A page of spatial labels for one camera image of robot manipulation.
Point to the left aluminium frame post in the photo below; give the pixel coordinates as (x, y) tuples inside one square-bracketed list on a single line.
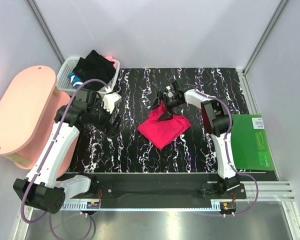
[(34, 8)]

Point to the black t shirt in basket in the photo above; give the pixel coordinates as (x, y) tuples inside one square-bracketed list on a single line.
[(94, 66)]

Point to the green cutting mat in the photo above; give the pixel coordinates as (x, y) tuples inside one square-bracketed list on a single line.
[(249, 143)]

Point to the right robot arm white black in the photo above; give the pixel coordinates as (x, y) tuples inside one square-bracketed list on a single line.
[(217, 122)]

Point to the right aluminium frame post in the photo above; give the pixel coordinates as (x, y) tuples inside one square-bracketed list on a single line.
[(266, 33)]

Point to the left small controller board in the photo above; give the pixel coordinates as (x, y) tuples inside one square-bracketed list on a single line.
[(93, 205)]

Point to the black marble pattern mat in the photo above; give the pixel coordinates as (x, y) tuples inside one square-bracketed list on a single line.
[(131, 152)]

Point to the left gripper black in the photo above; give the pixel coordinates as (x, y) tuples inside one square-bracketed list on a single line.
[(106, 127)]

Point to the light pink garment in basket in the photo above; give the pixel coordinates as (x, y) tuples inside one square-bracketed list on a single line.
[(111, 59)]

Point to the small controller board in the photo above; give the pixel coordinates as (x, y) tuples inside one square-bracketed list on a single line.
[(229, 206), (93, 205)]

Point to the aluminium frame post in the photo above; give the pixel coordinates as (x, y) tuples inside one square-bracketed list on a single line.
[(34, 8), (266, 33)]

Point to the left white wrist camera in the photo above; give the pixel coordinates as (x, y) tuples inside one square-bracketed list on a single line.
[(110, 100)]

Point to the aluminium rail front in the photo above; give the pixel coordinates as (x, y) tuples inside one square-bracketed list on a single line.
[(269, 191)]

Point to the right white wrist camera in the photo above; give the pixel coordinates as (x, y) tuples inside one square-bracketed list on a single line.
[(168, 92)]

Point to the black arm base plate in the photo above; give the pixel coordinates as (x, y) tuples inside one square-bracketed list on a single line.
[(161, 187)]

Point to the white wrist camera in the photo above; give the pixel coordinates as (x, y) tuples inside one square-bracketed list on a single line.
[(168, 92), (110, 100)]

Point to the right small controller board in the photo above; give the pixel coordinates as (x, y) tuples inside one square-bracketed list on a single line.
[(229, 206)]

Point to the blue white garment in basket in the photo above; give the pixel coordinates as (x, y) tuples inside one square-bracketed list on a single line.
[(74, 80)]

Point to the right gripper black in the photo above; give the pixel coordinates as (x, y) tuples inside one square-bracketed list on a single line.
[(157, 101)]

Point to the pink red t shirt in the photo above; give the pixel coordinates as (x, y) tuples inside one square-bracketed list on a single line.
[(162, 133)]

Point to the white slotted cable duct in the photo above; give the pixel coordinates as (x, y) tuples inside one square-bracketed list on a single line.
[(143, 206)]

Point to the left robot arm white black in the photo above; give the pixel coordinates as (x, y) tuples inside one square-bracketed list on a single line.
[(40, 188)]

